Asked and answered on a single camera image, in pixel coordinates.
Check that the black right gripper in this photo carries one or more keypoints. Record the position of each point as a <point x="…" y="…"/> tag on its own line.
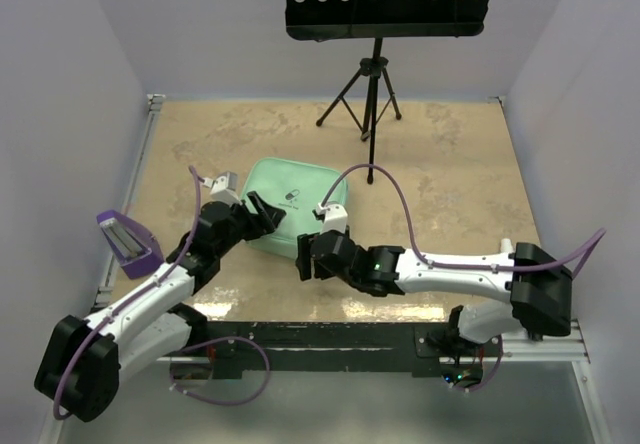
<point x="303" y="262"/>

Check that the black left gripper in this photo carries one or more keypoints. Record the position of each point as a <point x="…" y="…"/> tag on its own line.
<point x="270" y="217"/>

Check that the mint green medicine case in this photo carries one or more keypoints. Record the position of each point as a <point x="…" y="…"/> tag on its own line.
<point x="297" y="188"/>

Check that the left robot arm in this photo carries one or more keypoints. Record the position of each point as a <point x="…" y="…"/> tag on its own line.
<point x="87" y="359"/>

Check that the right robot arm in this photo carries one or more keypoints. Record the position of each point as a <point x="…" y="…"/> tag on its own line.
<point x="522" y="288"/>

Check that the purple box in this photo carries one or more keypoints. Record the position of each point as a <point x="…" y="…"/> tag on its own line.
<point x="135" y="248"/>

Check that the white tube object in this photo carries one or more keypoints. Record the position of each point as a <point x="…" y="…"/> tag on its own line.
<point x="506" y="246"/>

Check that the black music stand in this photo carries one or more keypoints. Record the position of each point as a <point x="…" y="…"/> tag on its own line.
<point x="377" y="20"/>

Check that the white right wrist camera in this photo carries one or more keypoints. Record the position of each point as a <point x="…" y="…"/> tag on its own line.
<point x="333" y="216"/>

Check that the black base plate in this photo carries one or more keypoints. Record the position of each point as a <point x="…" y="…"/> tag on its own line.
<point x="403" y="347"/>

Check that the aluminium frame rail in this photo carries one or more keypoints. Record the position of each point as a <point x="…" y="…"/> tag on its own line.
<point x="52" y="428"/>

